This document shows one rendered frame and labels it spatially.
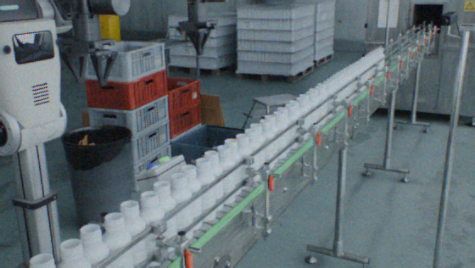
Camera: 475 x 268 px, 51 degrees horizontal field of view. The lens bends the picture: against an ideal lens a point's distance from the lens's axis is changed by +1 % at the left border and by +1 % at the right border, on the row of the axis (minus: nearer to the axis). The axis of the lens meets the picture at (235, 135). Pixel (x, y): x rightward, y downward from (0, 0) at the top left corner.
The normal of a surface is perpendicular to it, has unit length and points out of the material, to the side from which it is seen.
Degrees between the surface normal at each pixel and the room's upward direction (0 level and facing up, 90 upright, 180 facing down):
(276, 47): 90
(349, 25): 90
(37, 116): 90
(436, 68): 90
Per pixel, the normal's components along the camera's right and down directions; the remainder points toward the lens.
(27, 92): 0.90, 0.12
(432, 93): -0.45, 0.28
